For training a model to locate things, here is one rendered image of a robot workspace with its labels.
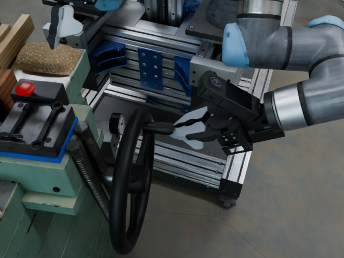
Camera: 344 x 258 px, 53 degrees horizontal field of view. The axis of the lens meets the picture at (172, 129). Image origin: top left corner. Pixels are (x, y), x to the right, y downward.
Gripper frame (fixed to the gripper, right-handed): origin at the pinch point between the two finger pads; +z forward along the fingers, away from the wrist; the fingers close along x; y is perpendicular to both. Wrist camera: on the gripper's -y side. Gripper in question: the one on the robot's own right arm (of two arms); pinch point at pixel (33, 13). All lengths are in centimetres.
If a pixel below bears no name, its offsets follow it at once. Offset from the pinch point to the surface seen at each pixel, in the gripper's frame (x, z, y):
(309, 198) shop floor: 113, -38, 76
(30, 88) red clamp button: 6.9, 10.8, 1.6
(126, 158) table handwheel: 15.5, 16.7, 17.6
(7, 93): 13.3, 6.1, -7.7
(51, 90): 8.5, 9.3, 4.1
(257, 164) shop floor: 112, -53, 52
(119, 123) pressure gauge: 40.7, -12.1, 4.6
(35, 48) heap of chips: 14.9, -9.7, -9.4
